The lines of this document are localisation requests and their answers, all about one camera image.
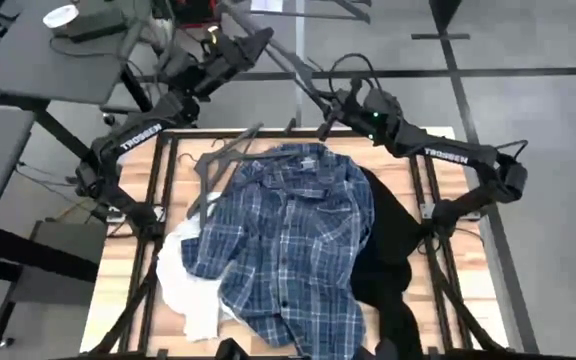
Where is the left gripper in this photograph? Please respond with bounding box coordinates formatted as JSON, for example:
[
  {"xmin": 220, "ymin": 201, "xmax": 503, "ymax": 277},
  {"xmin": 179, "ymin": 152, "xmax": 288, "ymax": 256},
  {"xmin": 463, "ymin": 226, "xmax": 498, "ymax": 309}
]
[{"xmin": 187, "ymin": 25, "xmax": 275, "ymax": 96}]

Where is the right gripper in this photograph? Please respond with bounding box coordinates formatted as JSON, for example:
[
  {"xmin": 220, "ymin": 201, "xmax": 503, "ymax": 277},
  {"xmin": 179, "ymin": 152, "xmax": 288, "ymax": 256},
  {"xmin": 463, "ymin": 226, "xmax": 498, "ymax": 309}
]
[{"xmin": 317, "ymin": 87, "xmax": 374, "ymax": 142}]

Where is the blue plaid button shirt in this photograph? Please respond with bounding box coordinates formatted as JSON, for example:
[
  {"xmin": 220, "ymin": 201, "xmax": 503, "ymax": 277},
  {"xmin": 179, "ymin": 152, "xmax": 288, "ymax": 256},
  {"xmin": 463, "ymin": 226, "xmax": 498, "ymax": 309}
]
[{"xmin": 181, "ymin": 142, "xmax": 375, "ymax": 360}]

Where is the black garment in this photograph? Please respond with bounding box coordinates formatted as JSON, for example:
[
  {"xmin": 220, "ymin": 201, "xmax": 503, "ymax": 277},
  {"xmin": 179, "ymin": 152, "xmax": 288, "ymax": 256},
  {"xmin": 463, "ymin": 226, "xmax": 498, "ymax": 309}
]
[{"xmin": 350, "ymin": 167, "xmax": 424, "ymax": 360}]

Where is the white garment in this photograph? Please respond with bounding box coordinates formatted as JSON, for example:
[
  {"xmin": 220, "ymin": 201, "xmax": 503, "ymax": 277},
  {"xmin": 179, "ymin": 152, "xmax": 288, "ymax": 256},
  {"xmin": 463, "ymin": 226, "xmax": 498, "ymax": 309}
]
[{"xmin": 155, "ymin": 192, "xmax": 239, "ymax": 344}]

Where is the red and black box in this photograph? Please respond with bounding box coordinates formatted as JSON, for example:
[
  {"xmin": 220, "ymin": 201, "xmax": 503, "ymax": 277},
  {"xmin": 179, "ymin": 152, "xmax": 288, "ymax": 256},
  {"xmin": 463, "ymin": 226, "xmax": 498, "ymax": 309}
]
[{"xmin": 172, "ymin": 0, "xmax": 219, "ymax": 26}]

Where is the black flat box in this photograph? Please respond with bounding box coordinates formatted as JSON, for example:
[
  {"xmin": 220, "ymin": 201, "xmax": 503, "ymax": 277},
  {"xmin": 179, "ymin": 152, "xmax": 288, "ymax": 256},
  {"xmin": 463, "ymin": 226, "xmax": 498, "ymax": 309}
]
[{"xmin": 52, "ymin": 10, "xmax": 129, "ymax": 44}]

